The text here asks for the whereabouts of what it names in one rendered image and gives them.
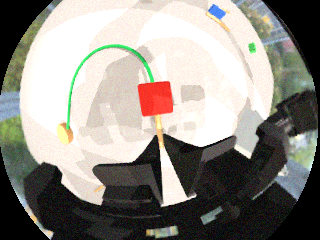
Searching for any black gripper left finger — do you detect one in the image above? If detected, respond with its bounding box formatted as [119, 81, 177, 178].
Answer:
[92, 135, 164, 205]

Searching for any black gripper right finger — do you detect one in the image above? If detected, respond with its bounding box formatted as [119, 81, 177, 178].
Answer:
[164, 133, 237, 197]

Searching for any orange round disc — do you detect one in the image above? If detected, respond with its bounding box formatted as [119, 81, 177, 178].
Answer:
[56, 123, 73, 145]

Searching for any red block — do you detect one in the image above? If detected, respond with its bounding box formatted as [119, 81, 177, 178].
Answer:
[137, 81, 172, 116]

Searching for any small blue block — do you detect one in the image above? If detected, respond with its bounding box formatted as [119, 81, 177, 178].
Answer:
[208, 4, 227, 20]

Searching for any small green block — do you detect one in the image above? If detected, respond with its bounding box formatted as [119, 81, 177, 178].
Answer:
[248, 43, 257, 53]

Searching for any green string with wooden stick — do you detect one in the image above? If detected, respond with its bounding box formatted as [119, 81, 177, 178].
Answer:
[67, 44, 165, 149]

